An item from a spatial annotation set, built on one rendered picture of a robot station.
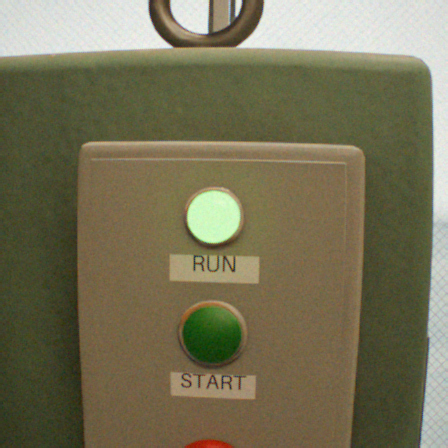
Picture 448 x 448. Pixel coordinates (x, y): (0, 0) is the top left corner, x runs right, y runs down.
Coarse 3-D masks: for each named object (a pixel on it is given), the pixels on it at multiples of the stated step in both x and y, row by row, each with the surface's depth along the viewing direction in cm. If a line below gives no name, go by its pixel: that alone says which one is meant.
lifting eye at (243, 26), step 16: (160, 0) 57; (256, 0) 56; (160, 16) 57; (240, 16) 57; (256, 16) 57; (160, 32) 57; (176, 32) 57; (192, 32) 57; (224, 32) 57; (240, 32) 57
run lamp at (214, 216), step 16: (208, 192) 40; (224, 192) 40; (192, 208) 40; (208, 208) 40; (224, 208) 40; (240, 208) 40; (192, 224) 40; (208, 224) 40; (224, 224) 40; (240, 224) 40; (208, 240) 40; (224, 240) 40
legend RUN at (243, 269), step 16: (176, 256) 41; (192, 256) 41; (208, 256) 41; (224, 256) 40; (240, 256) 40; (176, 272) 41; (192, 272) 41; (208, 272) 41; (224, 272) 40; (240, 272) 40; (256, 272) 40
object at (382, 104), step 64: (0, 64) 48; (64, 64) 47; (128, 64) 47; (192, 64) 46; (256, 64) 46; (320, 64) 46; (384, 64) 46; (0, 128) 48; (64, 128) 47; (128, 128) 47; (192, 128) 47; (256, 128) 46; (320, 128) 46; (384, 128) 46; (0, 192) 48; (64, 192) 47; (384, 192) 46; (0, 256) 48; (64, 256) 48; (384, 256) 46; (0, 320) 48; (64, 320) 48; (384, 320) 46; (0, 384) 48; (64, 384) 48; (384, 384) 46
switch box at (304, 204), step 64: (128, 192) 41; (192, 192) 41; (256, 192) 40; (320, 192) 40; (128, 256) 41; (256, 256) 40; (320, 256) 40; (128, 320) 41; (256, 320) 40; (320, 320) 40; (128, 384) 41; (256, 384) 41; (320, 384) 40
